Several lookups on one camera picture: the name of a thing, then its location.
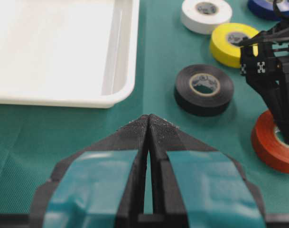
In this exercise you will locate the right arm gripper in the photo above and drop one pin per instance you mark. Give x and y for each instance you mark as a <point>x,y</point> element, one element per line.
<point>267,69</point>

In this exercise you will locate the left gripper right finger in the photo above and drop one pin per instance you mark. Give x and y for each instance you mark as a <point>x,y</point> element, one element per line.
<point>196,186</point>

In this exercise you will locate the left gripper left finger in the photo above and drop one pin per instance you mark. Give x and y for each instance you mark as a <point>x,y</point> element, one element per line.
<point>101,186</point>

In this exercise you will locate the yellow tape roll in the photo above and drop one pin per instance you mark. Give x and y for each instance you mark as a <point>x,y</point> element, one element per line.
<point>225,39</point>

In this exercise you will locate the blue tape roll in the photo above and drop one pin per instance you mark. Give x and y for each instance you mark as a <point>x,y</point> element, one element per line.
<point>264,8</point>

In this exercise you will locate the red tape roll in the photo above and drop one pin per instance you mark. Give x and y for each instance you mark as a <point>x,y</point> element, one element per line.
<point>267,145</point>

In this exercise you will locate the white tape roll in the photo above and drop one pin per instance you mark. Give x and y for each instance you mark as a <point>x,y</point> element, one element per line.
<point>203,16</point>

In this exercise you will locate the black tape roll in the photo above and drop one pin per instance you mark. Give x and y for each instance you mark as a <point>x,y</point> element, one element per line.
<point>203,90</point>

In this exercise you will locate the white plastic tray case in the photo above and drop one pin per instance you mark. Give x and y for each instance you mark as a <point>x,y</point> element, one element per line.
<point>73,53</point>

